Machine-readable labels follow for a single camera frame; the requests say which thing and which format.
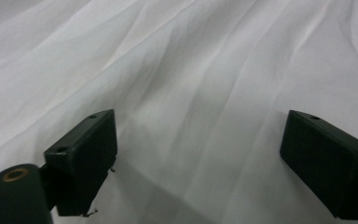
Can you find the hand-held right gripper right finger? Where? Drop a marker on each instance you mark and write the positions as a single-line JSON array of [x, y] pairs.
[[326, 168]]

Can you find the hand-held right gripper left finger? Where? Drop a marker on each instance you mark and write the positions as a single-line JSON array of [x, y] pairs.
[[80, 161]]

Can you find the white dress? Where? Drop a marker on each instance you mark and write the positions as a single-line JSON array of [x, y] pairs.
[[199, 68]]

